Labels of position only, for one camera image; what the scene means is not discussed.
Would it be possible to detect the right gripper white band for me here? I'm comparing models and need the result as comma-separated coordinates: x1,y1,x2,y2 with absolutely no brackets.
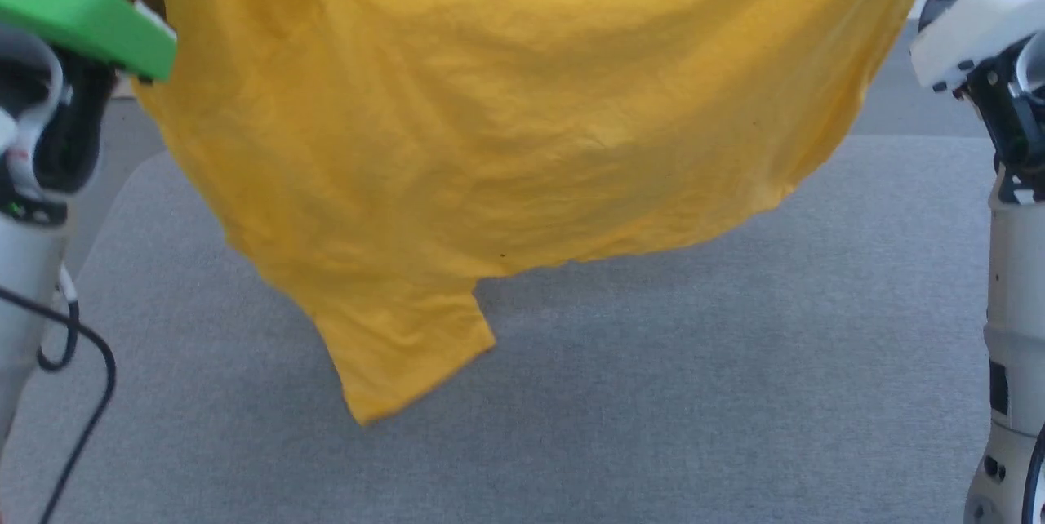
909,0,1045,94

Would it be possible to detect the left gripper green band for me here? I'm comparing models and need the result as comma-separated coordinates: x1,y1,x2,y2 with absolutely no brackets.
0,0,178,85

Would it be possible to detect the yellow printed t-shirt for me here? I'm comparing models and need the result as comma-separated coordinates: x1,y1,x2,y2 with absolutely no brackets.
122,0,945,427

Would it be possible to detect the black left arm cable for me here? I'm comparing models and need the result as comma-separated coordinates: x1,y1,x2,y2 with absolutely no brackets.
0,267,118,524

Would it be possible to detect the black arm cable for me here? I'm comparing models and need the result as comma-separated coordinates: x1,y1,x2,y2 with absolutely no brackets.
1022,424,1045,524
0,267,118,524

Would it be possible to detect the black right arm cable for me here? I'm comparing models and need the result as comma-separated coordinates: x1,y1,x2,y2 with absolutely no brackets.
1022,424,1045,524

